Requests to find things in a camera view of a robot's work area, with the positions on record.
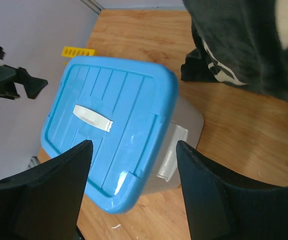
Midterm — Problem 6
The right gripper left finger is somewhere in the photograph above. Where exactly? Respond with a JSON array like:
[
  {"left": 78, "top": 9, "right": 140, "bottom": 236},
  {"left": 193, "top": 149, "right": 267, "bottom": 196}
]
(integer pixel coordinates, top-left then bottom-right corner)
[{"left": 0, "top": 140, "right": 93, "bottom": 240}]

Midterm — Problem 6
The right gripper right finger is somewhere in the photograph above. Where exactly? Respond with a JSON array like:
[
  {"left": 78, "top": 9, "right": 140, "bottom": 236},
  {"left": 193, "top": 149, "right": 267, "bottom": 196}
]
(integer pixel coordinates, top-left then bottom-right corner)
[{"left": 176, "top": 140, "right": 288, "bottom": 240}]

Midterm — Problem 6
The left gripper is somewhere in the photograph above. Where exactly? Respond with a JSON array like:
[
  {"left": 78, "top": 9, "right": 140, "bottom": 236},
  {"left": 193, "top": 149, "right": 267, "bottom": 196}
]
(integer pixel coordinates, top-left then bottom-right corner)
[{"left": 0, "top": 65, "right": 48, "bottom": 100}]

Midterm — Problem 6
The white plastic bin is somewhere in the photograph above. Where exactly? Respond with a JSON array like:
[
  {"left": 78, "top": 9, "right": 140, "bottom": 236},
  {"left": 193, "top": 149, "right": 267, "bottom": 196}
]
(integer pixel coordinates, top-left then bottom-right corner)
[{"left": 142, "top": 95, "right": 204, "bottom": 195}]

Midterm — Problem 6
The blue plastic tray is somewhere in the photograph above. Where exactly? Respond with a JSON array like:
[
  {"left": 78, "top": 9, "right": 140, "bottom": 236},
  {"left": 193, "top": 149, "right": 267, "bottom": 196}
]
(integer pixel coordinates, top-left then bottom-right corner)
[{"left": 40, "top": 56, "right": 179, "bottom": 214}]

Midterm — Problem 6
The yellow test tube rack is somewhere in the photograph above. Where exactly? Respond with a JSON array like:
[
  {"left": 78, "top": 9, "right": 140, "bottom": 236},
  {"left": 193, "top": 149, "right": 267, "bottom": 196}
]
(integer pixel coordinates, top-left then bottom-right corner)
[{"left": 61, "top": 46, "right": 97, "bottom": 59}]

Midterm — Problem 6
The black floral blanket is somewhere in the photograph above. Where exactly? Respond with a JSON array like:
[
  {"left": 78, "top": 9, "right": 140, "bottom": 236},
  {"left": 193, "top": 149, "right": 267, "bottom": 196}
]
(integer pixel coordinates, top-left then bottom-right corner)
[{"left": 181, "top": 0, "right": 288, "bottom": 103}]

